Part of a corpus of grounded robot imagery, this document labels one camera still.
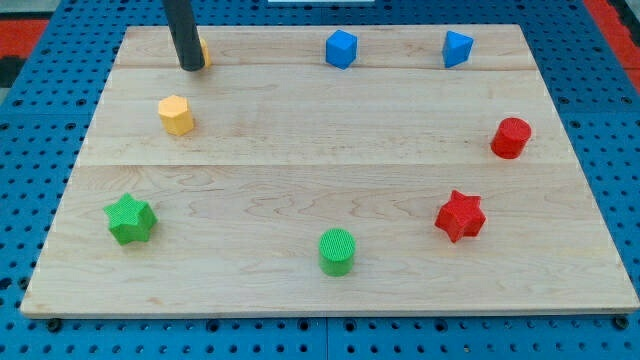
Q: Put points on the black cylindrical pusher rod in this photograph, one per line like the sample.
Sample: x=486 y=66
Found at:
x=184 y=33

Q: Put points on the yellow block behind rod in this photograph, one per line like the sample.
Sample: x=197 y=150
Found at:
x=205 y=53

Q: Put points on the yellow hexagon block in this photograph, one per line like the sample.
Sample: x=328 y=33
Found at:
x=176 y=115

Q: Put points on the wooden board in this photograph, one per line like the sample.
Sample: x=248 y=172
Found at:
x=286 y=147

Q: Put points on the blue cube block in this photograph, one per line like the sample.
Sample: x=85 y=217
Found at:
x=341 y=49

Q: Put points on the green star block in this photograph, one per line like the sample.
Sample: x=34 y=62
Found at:
x=130 y=220

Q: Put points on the blue triangle block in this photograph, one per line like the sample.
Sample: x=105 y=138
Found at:
x=456 y=48

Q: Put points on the green cylinder block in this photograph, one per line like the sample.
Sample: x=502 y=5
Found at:
x=336 y=252

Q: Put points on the red star block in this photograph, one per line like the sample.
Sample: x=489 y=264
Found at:
x=461 y=216

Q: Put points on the red cylinder block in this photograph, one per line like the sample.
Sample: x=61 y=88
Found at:
x=511 y=137

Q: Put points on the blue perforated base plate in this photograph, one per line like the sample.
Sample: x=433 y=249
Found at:
x=49 y=107

